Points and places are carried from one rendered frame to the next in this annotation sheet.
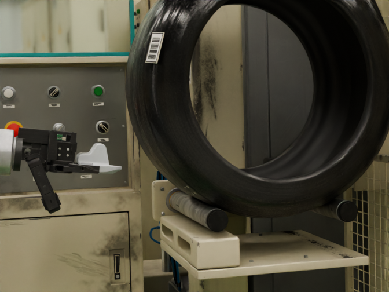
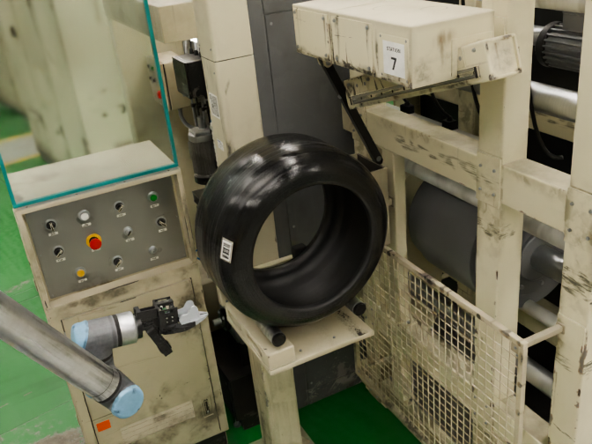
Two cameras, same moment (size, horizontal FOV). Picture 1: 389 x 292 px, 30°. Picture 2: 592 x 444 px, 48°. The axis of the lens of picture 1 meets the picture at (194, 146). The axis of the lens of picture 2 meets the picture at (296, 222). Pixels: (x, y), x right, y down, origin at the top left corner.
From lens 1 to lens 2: 99 cm
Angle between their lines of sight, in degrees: 25
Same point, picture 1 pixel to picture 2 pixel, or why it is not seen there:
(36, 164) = (152, 332)
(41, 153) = (154, 322)
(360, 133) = (366, 264)
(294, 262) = (329, 348)
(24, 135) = (140, 316)
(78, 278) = not seen: hidden behind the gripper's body
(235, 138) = (270, 236)
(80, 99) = (140, 206)
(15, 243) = not seen: hidden behind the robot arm
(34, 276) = not seen: hidden behind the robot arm
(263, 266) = (309, 356)
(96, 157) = (192, 314)
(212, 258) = (277, 361)
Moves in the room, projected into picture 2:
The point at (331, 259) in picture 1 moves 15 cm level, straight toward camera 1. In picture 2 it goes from (351, 339) to (356, 369)
